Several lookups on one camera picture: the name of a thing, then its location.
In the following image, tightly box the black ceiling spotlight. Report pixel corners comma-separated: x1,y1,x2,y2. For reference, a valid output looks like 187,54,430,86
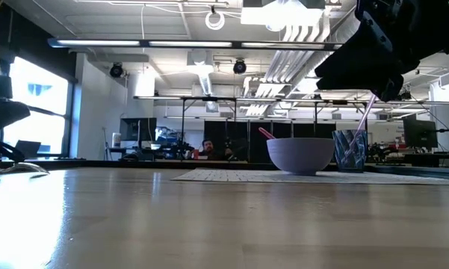
232,58,247,75
109,62,125,79

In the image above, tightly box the black partition wall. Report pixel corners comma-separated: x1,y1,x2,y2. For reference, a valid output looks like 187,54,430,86
203,120,337,162

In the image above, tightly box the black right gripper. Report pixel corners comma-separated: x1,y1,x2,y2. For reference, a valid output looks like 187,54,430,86
315,0,424,103

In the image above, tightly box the dark patterned cup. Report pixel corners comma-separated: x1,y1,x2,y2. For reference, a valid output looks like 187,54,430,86
331,129,369,173

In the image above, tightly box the lilac bowl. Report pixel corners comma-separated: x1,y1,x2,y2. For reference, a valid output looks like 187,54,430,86
266,137,336,176

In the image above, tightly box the pink straw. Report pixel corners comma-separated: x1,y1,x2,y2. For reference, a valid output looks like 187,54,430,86
342,93,378,162

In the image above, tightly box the grey woven placemat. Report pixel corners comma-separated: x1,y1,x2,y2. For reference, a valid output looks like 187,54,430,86
170,167,449,187

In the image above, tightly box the silver air duct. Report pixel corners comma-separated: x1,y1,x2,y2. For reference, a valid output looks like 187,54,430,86
186,50,216,96

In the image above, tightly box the person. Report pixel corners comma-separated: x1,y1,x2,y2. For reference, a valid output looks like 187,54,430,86
198,138,235,161

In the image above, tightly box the white cable coil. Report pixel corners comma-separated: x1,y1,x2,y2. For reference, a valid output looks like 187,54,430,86
204,10,226,31

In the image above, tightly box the long ceiling light bar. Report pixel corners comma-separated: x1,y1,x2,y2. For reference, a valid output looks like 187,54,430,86
47,37,344,52

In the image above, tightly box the dark laptop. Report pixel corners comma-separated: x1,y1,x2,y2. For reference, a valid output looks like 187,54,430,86
13,139,43,158

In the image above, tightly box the black computer monitor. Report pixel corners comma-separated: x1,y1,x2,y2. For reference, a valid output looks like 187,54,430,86
402,117,439,150
119,117,158,142

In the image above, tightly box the black workstation frame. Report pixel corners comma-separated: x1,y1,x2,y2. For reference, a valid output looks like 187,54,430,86
133,95,449,161

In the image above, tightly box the red-handled metal fork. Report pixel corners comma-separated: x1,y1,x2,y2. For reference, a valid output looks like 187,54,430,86
258,126,276,140

